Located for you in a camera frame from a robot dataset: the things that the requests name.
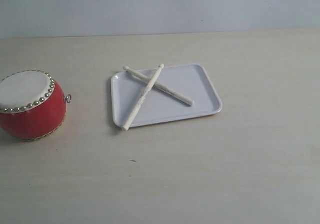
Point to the white wooden drumstick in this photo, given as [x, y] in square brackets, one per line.
[160, 86]
[141, 99]

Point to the white plastic tray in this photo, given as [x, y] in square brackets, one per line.
[190, 80]

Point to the red small drum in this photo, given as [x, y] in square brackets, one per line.
[33, 104]

